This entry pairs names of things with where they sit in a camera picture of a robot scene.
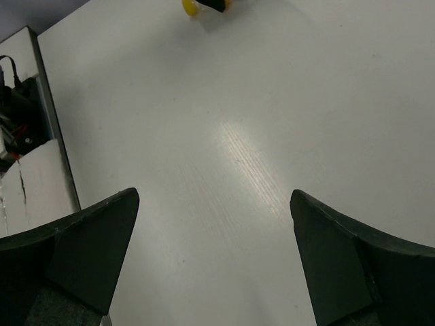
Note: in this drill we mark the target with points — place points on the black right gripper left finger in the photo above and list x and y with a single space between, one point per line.
65 272

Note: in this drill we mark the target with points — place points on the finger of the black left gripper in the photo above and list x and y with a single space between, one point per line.
218 5

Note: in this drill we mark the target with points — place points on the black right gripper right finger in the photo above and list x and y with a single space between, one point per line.
358 275

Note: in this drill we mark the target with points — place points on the orange cap clear bottle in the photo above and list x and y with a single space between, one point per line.
192 7

